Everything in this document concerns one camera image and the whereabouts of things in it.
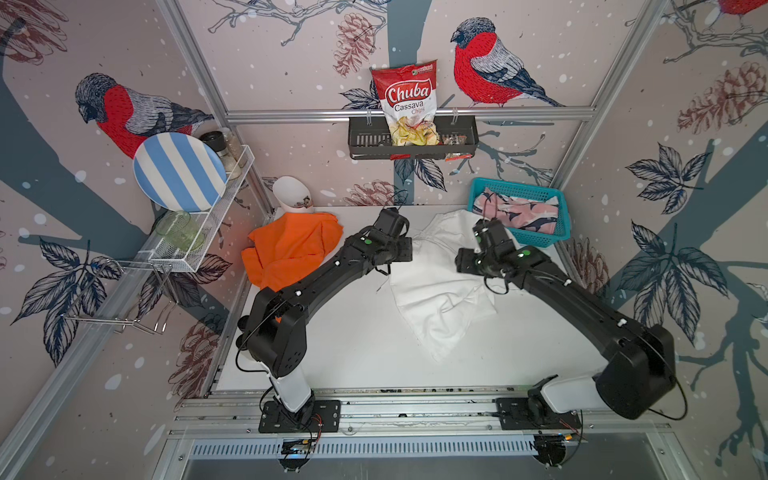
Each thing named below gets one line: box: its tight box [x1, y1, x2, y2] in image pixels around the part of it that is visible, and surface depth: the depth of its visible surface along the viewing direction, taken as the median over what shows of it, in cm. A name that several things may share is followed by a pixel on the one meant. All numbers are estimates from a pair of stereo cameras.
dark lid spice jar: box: [199, 130, 241, 180], surface depth 83 cm
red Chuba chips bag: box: [370, 59, 440, 146], surface depth 83 cm
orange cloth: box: [241, 212, 343, 292], surface depth 109 cm
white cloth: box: [391, 210, 500, 362], surface depth 94 cm
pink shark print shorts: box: [473, 188, 559, 234], surface depth 112 cm
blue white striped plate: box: [133, 132, 228, 213], surface depth 74 cm
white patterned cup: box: [273, 175, 314, 213], surface depth 113 cm
